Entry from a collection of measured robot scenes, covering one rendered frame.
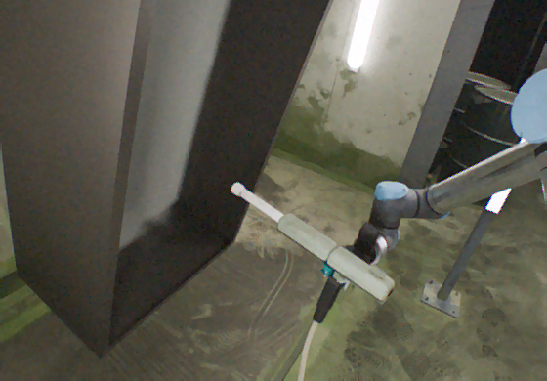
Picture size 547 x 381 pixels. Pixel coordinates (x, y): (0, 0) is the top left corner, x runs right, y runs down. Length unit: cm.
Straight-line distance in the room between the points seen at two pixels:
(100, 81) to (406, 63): 220
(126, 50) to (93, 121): 14
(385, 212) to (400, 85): 160
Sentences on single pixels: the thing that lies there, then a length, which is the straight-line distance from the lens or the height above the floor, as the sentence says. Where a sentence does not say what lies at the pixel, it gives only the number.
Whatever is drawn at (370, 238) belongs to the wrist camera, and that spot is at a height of 82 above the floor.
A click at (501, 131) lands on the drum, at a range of 307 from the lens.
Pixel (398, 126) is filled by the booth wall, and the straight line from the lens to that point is 263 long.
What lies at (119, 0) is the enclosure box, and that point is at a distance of 49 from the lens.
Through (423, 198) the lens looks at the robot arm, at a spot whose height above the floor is 86.
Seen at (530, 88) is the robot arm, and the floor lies 127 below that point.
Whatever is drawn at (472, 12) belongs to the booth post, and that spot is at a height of 139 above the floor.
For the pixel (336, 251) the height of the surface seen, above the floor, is 82.
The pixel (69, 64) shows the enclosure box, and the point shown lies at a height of 119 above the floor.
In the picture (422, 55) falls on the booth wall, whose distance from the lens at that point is 253.
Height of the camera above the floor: 134
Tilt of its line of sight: 29 degrees down
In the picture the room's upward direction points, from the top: 10 degrees clockwise
